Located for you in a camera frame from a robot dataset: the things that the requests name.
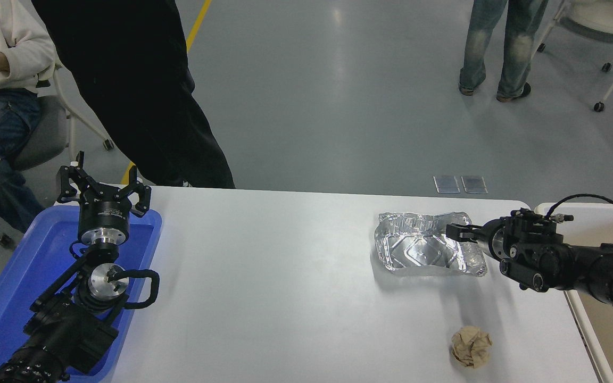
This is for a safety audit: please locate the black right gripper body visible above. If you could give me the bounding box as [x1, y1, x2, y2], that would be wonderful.
[476, 218, 506, 256]

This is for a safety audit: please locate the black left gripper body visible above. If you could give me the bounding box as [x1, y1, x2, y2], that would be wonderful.
[77, 185, 132, 235]

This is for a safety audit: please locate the silver foil tray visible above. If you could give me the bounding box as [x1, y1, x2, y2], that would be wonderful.
[374, 211, 488, 278]

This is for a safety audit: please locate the clear floor plate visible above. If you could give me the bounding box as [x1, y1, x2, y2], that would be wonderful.
[433, 175, 460, 194]
[461, 175, 487, 194]

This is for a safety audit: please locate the grey wheeled chair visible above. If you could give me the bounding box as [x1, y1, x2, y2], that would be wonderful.
[9, 66, 115, 171]

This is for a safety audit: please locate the person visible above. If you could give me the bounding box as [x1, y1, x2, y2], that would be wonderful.
[30, 0, 236, 189]
[0, 0, 58, 256]
[458, 0, 550, 103]

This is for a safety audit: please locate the blue plastic tray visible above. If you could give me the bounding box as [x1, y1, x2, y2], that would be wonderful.
[0, 205, 162, 383]

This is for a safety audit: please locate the crumpled tan paper ball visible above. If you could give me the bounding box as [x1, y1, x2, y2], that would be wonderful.
[449, 326, 493, 369]

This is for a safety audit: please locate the white wheeled chair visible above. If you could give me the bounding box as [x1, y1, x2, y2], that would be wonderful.
[535, 0, 613, 112]

